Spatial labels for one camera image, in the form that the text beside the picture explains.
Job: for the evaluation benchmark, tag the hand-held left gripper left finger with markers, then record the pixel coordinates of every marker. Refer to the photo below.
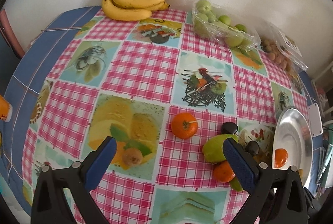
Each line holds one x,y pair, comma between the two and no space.
102,161

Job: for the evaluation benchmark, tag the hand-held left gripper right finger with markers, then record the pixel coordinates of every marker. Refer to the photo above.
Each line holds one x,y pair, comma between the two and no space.
238,161

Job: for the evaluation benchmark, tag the dark purple plum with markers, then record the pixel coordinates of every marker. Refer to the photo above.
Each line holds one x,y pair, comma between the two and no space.
252,147
230,127

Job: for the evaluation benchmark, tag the small green lime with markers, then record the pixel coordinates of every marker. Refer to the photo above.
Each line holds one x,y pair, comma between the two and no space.
235,185

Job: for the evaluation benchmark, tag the large green pear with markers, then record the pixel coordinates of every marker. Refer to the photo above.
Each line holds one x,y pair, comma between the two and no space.
214,148

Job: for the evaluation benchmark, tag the round metal plate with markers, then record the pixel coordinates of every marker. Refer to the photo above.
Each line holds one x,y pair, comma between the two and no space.
291,130

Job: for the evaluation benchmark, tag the orange tangerine with stem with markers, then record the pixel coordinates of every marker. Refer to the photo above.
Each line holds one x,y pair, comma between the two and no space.
184,125

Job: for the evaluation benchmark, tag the pile of small green fruits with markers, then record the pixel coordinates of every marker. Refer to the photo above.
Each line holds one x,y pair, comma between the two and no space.
208,18

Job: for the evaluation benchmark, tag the white plastic panel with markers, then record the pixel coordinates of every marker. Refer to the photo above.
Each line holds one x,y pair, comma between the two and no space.
315,120

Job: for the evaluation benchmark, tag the pink checked picture tablecloth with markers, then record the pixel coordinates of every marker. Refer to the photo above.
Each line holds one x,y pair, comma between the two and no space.
140,65

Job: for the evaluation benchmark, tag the orange plastic cup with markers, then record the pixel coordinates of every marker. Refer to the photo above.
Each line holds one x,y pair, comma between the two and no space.
4,109

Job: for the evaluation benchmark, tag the pile of brown longans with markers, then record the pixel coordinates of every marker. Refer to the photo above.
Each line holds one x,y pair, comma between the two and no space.
275,53

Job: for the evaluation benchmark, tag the bag of brown longans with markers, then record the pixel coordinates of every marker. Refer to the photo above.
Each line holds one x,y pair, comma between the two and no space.
288,43

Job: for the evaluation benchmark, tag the bag of green apples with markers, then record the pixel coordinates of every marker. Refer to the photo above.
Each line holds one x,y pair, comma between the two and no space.
205,31

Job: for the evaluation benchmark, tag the brown chair back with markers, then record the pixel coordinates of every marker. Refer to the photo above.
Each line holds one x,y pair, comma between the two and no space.
9,31

